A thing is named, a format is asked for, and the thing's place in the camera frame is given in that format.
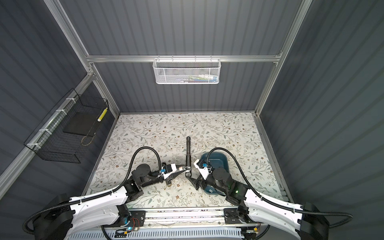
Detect black stapler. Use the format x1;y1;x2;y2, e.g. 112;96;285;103
186;137;191;178

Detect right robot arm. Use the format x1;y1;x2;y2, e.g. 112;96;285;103
193;164;330;240

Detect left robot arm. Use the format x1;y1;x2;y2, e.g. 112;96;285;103
32;164;191;240

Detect teal plastic tray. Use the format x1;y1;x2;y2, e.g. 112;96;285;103
200;152;230;196

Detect yellow marker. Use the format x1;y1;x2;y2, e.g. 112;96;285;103
97;108;108;122

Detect tubes in white basket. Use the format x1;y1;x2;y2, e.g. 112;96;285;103
179;75;219;84

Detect black pad in basket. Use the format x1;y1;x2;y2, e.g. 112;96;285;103
63;113;101;137

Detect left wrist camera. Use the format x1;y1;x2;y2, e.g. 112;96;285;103
160;164;177;180

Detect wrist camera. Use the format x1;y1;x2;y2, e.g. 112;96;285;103
194;159;212;180
160;164;177;180

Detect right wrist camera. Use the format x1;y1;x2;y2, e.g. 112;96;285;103
194;159;212;180

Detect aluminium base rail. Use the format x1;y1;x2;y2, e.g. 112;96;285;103
64;206;305;230

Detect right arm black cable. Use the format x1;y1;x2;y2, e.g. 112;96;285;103
205;146;354;229

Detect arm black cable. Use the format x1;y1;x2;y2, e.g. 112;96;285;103
22;146;163;235
205;146;354;229

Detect white wire mesh basket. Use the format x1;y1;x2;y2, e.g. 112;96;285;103
153;60;222;85

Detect black wire basket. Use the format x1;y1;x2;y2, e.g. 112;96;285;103
24;91;109;164

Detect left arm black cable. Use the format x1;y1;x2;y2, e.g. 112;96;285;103
22;146;163;235

